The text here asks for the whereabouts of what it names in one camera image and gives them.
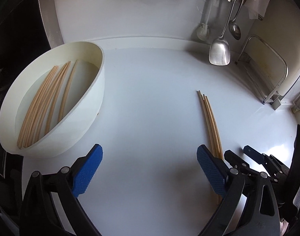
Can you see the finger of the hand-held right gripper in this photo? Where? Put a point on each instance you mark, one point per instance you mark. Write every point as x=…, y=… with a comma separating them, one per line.
x=238, y=161
x=254, y=153

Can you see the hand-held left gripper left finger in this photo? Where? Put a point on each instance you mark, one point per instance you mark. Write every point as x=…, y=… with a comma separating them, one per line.
x=87, y=172

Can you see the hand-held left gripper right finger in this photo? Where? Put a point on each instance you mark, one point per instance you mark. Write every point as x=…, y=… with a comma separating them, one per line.
x=211, y=172

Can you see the white round bowl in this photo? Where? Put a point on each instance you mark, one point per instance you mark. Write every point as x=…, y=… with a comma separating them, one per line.
x=86, y=118

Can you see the bundle of wooden chopsticks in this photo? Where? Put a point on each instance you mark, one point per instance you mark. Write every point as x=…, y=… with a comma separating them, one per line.
x=35, y=113

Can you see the metal spatula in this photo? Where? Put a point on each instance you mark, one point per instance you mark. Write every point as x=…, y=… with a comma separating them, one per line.
x=218, y=52

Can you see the beige cutting board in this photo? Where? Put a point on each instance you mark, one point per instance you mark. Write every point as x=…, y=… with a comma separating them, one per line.
x=295, y=41

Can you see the metal spoon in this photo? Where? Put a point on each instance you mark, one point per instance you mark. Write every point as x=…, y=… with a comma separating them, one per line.
x=234, y=30

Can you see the white dish brush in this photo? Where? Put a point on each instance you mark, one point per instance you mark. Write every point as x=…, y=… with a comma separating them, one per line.
x=202, y=30

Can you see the white cloth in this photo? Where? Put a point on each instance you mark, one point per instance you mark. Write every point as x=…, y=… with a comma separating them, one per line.
x=258, y=0

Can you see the black cooktop with steel trim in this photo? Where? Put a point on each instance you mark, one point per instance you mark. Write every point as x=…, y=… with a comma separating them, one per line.
x=21, y=29

